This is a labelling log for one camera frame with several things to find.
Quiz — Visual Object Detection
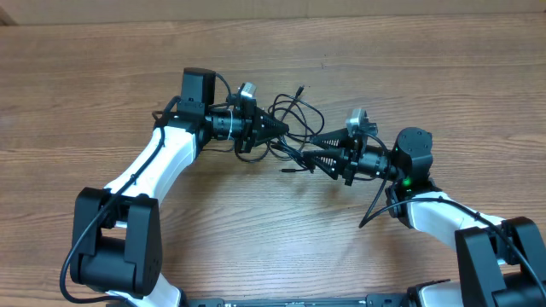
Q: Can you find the black USB-C cable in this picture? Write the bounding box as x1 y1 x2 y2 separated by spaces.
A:
266 84 327 144

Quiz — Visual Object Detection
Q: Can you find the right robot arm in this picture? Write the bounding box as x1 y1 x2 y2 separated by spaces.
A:
302 127 545 306

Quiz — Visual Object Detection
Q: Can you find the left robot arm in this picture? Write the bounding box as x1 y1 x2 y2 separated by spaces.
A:
59 67 289 306

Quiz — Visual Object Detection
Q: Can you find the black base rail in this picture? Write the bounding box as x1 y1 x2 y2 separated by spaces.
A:
183 293 418 307

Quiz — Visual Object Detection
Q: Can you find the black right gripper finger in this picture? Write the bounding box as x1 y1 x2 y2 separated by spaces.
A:
302 148 346 179
311 128 351 149

